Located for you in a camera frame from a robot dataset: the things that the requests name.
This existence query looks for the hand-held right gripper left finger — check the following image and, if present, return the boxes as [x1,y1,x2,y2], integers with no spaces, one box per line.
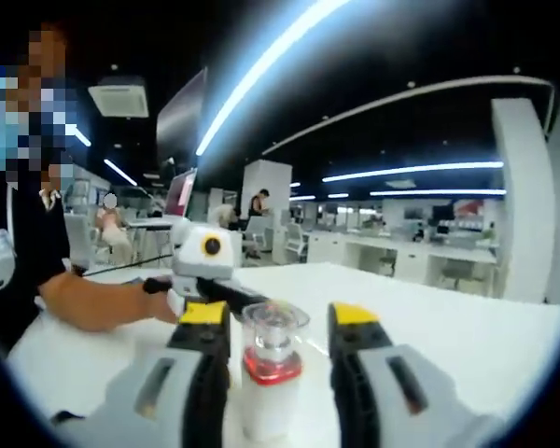
[86,301,234,448]

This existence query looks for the white office chair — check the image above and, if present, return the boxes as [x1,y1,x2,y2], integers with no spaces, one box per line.
[283,222,310,266]

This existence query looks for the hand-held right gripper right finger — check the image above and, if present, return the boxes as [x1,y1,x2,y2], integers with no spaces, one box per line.
[326,301,500,448]

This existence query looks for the operator in dark shirt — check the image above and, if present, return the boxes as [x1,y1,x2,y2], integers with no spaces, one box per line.
[0,175,72,358]

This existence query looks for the person's left hand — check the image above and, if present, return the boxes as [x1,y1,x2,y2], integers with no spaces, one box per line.
[130,277,181,326]

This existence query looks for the large white skincare bottle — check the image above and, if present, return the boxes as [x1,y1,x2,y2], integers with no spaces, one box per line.
[232,301,312,443]

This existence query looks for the white office counter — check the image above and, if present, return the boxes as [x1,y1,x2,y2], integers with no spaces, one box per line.
[306,227,501,296]

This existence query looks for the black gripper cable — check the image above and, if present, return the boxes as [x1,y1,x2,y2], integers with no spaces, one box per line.
[71,253,177,277]

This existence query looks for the ceiling air conditioner vent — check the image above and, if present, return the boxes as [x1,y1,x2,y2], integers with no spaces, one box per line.
[87,76,150,119]

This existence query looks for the dark hanging ceiling panel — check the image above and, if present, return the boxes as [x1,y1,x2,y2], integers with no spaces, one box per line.
[155,66,209,170]

